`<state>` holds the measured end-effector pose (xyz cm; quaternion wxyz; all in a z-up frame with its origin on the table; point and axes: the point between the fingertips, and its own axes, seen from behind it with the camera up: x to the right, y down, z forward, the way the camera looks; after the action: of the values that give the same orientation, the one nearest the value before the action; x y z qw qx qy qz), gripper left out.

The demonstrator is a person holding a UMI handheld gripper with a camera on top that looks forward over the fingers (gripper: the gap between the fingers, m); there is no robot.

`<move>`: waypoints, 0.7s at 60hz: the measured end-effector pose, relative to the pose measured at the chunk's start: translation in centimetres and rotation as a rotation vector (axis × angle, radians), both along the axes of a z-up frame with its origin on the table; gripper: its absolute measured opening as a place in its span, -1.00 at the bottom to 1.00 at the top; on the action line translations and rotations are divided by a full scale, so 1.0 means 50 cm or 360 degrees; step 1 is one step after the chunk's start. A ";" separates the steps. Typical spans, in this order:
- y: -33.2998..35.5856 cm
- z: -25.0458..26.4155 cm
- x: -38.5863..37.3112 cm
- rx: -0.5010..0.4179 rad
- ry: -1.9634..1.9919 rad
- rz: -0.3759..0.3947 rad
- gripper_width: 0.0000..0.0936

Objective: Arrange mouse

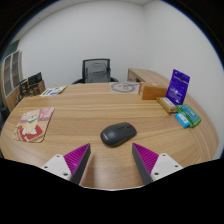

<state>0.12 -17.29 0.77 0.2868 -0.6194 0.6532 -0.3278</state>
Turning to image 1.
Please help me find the grey backpack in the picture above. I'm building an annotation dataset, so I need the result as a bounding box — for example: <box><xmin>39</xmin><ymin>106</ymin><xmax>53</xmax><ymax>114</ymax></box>
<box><xmin>84</xmin><ymin>62</ymin><xmax>112</xmax><ymax>84</ymax></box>

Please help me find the purple card package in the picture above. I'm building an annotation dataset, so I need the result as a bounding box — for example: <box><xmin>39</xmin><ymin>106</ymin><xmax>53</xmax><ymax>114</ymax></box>
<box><xmin>165</xmin><ymin>68</ymin><xmax>191</xmax><ymax>106</ymax></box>

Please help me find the green wipes pack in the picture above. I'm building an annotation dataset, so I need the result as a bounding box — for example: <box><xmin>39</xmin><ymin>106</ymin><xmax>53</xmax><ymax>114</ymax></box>
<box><xmin>175</xmin><ymin>104</ymin><xmax>202</xmax><ymax>128</ymax></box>

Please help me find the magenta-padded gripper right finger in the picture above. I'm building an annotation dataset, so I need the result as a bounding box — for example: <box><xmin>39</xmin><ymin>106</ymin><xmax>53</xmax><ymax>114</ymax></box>
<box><xmin>131</xmin><ymin>142</ymin><xmax>184</xmax><ymax>185</ymax></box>

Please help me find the wooden shelf unit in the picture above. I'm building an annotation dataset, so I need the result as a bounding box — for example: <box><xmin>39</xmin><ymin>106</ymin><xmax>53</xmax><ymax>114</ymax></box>
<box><xmin>0</xmin><ymin>50</ymin><xmax>24</xmax><ymax>111</ymax></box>

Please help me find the green white leaflet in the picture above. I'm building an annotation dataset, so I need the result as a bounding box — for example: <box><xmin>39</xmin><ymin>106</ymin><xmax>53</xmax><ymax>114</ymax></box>
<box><xmin>39</xmin><ymin>85</ymin><xmax>68</xmax><ymax>98</ymax></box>

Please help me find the black computer mouse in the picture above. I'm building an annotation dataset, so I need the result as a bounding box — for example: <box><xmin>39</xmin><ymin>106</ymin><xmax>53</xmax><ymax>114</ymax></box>
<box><xmin>99</xmin><ymin>121</ymin><xmax>138</xmax><ymax>148</ymax></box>

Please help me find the wooden side cabinet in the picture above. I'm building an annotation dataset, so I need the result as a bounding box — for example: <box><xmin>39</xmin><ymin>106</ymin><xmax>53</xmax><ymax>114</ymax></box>
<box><xmin>127</xmin><ymin>67</ymin><xmax>174</xmax><ymax>88</ymax></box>

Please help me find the small tan box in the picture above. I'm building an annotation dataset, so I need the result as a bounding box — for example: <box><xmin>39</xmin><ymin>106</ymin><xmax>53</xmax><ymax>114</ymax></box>
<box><xmin>156</xmin><ymin>96</ymin><xmax>179</xmax><ymax>114</ymax></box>

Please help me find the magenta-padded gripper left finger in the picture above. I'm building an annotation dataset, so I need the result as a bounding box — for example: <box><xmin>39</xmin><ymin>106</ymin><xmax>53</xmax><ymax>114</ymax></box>
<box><xmin>40</xmin><ymin>143</ymin><xmax>92</xmax><ymax>185</ymax></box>

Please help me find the blue wipes pack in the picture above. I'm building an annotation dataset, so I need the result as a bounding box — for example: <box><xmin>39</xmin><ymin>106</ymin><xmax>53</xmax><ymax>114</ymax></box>
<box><xmin>174</xmin><ymin>112</ymin><xmax>191</xmax><ymax>129</ymax></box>

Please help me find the brown cardboard box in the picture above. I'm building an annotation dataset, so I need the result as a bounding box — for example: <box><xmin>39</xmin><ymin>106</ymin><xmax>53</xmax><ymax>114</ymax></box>
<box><xmin>139</xmin><ymin>82</ymin><xmax>168</xmax><ymax>101</ymax></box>

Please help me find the black office chair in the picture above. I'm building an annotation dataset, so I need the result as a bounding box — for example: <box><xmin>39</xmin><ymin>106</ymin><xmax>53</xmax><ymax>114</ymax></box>
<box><xmin>71</xmin><ymin>58</ymin><xmax>120</xmax><ymax>84</ymax></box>

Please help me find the black brown carton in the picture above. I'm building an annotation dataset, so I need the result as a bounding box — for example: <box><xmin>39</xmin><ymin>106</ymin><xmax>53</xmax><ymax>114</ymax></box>
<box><xmin>19</xmin><ymin>71</ymin><xmax>47</xmax><ymax>98</ymax></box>

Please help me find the grey circle print sheet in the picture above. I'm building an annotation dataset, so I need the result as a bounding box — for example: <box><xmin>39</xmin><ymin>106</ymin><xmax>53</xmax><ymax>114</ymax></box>
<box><xmin>109</xmin><ymin>81</ymin><xmax>141</xmax><ymax>95</ymax></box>

